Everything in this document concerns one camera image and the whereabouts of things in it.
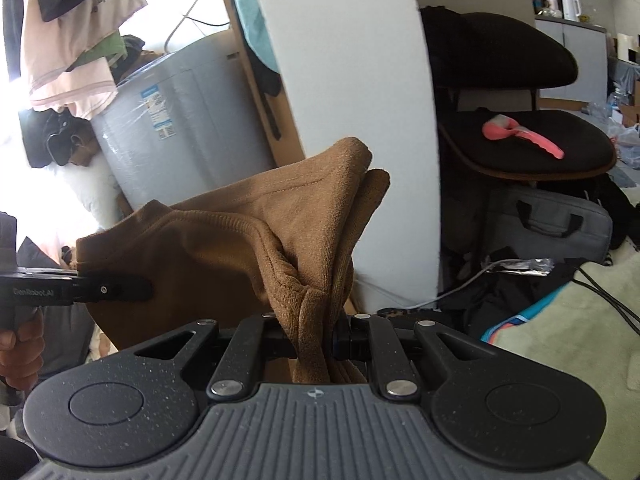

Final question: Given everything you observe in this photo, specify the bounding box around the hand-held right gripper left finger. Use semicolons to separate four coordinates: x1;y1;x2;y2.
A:
134;312;299;402

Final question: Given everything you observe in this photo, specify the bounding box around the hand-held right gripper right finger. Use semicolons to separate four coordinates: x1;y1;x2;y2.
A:
330;311;494;402

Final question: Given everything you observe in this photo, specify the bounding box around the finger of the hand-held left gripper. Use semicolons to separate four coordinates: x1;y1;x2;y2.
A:
75;275;152;305

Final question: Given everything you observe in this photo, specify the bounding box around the brown printed t-shirt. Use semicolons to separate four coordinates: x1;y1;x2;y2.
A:
76;136;391;386

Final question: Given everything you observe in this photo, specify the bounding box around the black clothes pile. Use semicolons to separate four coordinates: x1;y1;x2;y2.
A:
435;245;601;341

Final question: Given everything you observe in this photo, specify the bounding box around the person's left hand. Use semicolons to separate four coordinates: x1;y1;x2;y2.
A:
0;308;46;386

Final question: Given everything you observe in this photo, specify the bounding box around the white pillow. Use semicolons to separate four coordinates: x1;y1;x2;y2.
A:
45;152;131;233

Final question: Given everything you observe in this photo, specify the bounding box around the dark cloth bundle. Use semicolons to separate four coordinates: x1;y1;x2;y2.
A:
22;107;101;168

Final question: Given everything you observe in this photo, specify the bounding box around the grey plastic-wrapped appliance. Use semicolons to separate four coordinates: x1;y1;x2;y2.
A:
90;30;278;216

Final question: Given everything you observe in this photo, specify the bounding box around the silver foil packet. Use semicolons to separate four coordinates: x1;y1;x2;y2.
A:
492;257;556;277

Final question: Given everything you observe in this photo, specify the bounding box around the brown board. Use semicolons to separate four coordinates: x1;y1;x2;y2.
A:
212;0;306;166

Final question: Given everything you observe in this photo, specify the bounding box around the pale pink hanging garment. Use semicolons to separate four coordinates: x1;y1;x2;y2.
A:
20;0;118;121

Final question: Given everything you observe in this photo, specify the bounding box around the grey laptop bag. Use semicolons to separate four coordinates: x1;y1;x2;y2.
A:
487;187;613;266

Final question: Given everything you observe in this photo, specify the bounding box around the pale green fleece blanket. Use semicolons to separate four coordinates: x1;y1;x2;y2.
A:
492;247;640;480

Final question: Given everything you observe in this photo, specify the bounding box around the olive hanging garment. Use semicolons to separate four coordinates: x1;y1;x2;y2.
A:
67;30;126;73

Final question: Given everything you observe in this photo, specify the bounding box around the pink plastic tool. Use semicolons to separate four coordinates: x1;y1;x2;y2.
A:
481;114;566;160

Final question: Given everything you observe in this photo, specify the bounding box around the beige hanging garment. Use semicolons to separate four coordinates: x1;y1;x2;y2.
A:
70;0;149;33

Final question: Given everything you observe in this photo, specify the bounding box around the teal hanging cloth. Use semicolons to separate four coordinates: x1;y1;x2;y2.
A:
224;0;281;81

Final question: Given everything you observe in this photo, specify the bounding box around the black office chair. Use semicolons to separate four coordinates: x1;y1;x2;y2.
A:
420;5;618;281

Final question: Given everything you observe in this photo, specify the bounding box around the white cabinet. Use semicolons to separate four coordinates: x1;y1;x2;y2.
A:
534;15;608;111

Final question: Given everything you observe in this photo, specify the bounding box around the white charging cable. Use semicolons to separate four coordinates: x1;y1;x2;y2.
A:
400;257;506;311

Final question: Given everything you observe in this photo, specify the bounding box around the black hanging strap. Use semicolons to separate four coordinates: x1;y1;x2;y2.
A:
245;45;283;141

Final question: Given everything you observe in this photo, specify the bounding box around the black cable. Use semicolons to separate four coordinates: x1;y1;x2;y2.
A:
575;265;640;331

